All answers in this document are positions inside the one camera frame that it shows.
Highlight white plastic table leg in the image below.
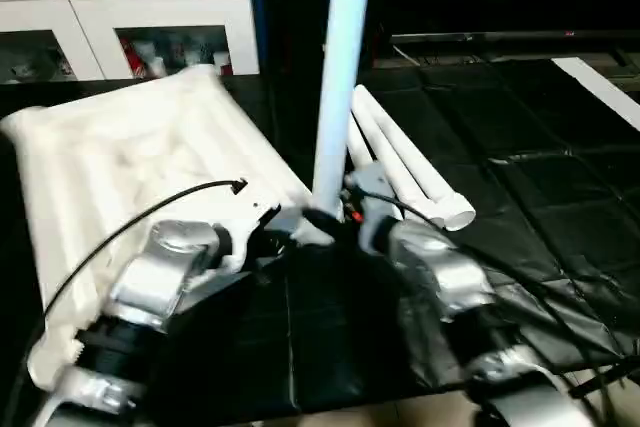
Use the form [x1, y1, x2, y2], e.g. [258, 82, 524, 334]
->
[293, 0, 377, 248]
[352, 84, 477, 233]
[348, 97, 447, 224]
[345, 119, 403, 222]

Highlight white plastic table top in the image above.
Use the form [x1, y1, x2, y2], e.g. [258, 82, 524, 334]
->
[0, 64, 337, 394]

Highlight black work mat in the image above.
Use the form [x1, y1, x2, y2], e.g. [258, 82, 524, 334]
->
[0, 55, 640, 418]

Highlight red bottle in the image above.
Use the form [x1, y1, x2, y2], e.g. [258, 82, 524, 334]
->
[118, 37, 141, 78]

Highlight white glass-door cabinet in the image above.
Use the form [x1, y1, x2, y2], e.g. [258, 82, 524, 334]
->
[0, 0, 261, 84]

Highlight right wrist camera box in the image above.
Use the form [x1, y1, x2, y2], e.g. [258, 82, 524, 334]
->
[344, 161, 403, 224]

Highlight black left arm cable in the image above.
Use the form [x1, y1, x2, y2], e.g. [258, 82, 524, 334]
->
[8, 178, 249, 398]

